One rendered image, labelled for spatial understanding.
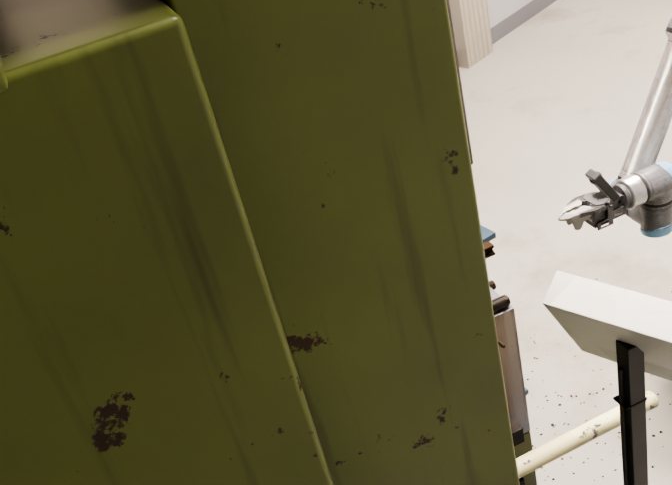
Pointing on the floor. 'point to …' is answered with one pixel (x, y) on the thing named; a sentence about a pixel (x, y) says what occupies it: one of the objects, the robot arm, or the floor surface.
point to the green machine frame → (362, 215)
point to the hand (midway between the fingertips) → (562, 215)
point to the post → (636, 443)
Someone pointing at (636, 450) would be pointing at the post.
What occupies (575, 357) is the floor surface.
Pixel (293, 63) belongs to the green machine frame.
